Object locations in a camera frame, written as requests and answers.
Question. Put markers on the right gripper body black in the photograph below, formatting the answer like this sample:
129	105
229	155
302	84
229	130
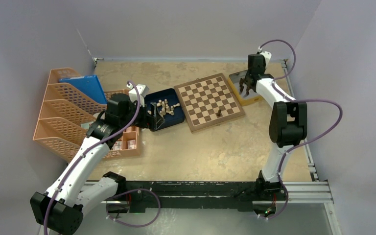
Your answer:
247	74

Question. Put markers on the peach desk organizer tray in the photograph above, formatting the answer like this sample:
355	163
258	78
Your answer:
126	139

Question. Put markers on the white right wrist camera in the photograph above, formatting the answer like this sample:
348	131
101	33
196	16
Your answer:
267	56

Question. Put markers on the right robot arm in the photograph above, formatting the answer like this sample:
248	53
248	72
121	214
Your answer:
288	122

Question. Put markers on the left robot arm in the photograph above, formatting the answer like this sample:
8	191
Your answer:
62	207

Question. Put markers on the dark blue square tray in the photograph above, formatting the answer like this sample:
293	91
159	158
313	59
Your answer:
162	102

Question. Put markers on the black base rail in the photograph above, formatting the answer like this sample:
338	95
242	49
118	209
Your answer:
240	196

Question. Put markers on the blue folder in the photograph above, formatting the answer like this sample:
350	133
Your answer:
89	85

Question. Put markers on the yellow metal tin tray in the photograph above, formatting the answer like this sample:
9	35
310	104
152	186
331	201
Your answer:
244	100

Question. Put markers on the peach file rack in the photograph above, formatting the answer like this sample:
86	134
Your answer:
64	109

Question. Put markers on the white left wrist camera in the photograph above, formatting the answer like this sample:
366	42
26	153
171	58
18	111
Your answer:
138	92

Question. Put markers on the wooden chess board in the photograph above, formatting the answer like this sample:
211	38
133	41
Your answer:
202	98

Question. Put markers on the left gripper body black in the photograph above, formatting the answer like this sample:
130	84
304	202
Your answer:
143	121

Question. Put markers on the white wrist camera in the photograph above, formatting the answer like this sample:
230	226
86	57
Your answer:
138	92
267	56

